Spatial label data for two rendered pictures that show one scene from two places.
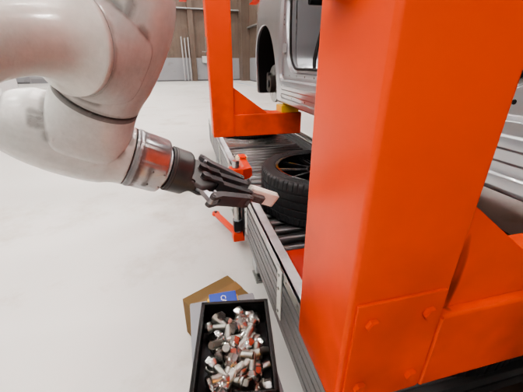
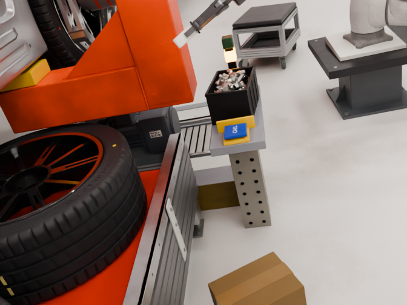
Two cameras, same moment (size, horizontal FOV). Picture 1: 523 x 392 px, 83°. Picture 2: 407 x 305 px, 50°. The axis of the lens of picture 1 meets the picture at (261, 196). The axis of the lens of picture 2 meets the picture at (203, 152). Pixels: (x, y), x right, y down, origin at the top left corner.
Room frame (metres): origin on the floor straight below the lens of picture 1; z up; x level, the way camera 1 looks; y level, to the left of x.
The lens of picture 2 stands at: (1.67, 0.50, 1.10)
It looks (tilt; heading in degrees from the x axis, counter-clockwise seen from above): 30 degrees down; 205
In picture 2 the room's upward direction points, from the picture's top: 15 degrees counter-clockwise
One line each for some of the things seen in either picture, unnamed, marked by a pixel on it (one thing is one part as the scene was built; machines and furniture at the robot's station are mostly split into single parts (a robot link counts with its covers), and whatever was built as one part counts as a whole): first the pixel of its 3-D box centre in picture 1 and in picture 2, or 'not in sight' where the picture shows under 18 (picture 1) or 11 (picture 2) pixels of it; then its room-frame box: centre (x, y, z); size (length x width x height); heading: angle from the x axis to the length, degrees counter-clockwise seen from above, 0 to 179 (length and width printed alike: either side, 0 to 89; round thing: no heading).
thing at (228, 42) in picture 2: not in sight; (228, 42); (0.21, 0.01, 0.64); 0.04 x 0.04 x 0.04; 14
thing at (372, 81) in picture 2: not in sight; (368, 71); (-0.56, 0.46, 0.15); 0.50 x 0.50 x 0.30; 18
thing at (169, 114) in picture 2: not in sight; (134, 143); (0.26, -0.49, 0.26); 0.42 x 0.18 x 0.35; 104
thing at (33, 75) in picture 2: not in sight; (23, 74); (0.51, -0.67, 0.70); 0.14 x 0.14 x 0.05; 14
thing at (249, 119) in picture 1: (265, 110); not in sight; (2.34, -0.03, 0.69); 0.52 x 0.17 x 0.35; 104
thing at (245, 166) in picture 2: not in sight; (248, 174); (0.43, 0.06, 0.21); 0.10 x 0.10 x 0.42; 14
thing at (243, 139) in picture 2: not in sight; (236, 135); (0.56, 0.09, 0.45); 0.08 x 0.08 x 0.01; 14
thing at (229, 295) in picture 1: (223, 304); (235, 132); (0.56, 0.09, 0.47); 0.07 x 0.07 x 0.02; 14
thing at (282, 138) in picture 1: (249, 141); not in sight; (3.39, 0.14, 0.19); 1.00 x 0.86 x 0.39; 14
